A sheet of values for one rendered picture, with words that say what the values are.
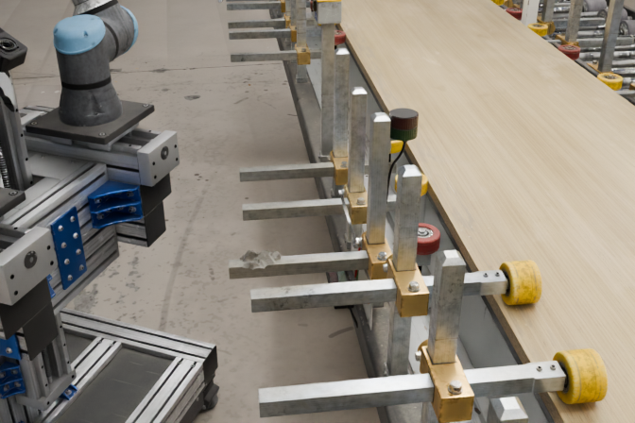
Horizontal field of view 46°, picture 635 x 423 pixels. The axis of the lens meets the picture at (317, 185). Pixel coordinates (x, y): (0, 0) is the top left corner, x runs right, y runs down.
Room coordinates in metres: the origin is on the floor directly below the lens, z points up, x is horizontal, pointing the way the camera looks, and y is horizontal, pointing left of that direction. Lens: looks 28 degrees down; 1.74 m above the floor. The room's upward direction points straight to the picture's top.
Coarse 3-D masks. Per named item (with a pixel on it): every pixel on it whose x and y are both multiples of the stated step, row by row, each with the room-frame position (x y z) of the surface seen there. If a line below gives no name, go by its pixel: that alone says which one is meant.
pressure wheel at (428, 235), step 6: (420, 228) 1.36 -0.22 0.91; (426, 228) 1.37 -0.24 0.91; (432, 228) 1.37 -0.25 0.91; (420, 234) 1.35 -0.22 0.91; (426, 234) 1.35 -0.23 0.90; (432, 234) 1.35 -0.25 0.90; (438, 234) 1.34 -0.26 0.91; (420, 240) 1.32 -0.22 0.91; (426, 240) 1.32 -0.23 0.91; (432, 240) 1.32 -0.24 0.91; (438, 240) 1.33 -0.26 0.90; (420, 246) 1.31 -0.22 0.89; (426, 246) 1.31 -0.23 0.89; (432, 246) 1.32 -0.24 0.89; (438, 246) 1.34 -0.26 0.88; (420, 252) 1.32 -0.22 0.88; (426, 252) 1.32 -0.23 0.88; (432, 252) 1.32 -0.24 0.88; (420, 270) 1.35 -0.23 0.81
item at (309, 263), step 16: (288, 256) 1.33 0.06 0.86; (304, 256) 1.33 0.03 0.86; (320, 256) 1.33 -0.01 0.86; (336, 256) 1.33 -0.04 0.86; (352, 256) 1.33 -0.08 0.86; (368, 256) 1.33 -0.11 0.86; (240, 272) 1.29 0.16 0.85; (256, 272) 1.29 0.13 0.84; (272, 272) 1.30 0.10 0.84; (288, 272) 1.30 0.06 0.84; (304, 272) 1.31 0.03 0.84; (320, 272) 1.31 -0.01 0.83
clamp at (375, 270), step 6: (366, 240) 1.38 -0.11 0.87; (366, 246) 1.36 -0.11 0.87; (372, 246) 1.35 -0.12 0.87; (378, 246) 1.35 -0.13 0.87; (384, 246) 1.35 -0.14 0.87; (372, 252) 1.33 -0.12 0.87; (378, 252) 1.33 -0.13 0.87; (390, 252) 1.33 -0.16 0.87; (372, 258) 1.31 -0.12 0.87; (372, 264) 1.29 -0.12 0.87; (378, 264) 1.29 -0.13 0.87; (372, 270) 1.29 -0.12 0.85; (378, 270) 1.29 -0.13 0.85; (372, 276) 1.29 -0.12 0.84; (378, 276) 1.29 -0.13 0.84; (384, 276) 1.29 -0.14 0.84
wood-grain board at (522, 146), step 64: (384, 0) 3.39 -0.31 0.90; (448, 0) 3.39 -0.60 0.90; (384, 64) 2.48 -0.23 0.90; (448, 64) 2.48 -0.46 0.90; (512, 64) 2.48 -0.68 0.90; (576, 64) 2.48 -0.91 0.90; (448, 128) 1.92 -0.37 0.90; (512, 128) 1.92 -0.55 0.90; (576, 128) 1.92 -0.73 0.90; (448, 192) 1.55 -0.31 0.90; (512, 192) 1.55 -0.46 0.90; (576, 192) 1.55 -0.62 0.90; (512, 256) 1.27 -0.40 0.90; (576, 256) 1.27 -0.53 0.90; (512, 320) 1.06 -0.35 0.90; (576, 320) 1.06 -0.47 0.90
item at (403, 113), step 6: (402, 108) 1.41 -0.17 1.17; (396, 114) 1.38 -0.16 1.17; (402, 114) 1.38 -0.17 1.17; (408, 114) 1.38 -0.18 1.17; (414, 114) 1.38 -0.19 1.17; (390, 138) 1.37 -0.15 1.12; (390, 144) 1.37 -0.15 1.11; (402, 150) 1.39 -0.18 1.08; (390, 168) 1.39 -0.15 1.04; (390, 174) 1.39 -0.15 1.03
